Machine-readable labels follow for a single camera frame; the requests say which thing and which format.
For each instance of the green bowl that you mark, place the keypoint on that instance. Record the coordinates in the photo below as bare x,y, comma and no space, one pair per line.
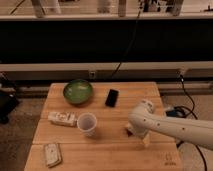
77,91

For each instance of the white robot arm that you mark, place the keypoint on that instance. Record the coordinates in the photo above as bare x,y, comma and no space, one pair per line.
142,119

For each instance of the small white sponge pad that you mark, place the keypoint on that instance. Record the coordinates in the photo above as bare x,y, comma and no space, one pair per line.
52,154

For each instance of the black rectangular block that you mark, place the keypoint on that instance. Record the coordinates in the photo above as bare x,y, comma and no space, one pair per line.
112,98

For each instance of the wall power outlet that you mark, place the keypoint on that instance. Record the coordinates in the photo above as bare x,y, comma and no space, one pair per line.
92,74

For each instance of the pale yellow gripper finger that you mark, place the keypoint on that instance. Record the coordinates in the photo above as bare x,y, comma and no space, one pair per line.
146,140

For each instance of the white rectangular packet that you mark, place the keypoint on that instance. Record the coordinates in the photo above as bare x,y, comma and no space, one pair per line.
62,118

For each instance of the dark object at left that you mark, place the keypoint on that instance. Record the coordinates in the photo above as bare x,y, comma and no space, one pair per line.
8,101

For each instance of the translucent plastic cup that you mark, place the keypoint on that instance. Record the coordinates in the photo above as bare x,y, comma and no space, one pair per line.
87,123

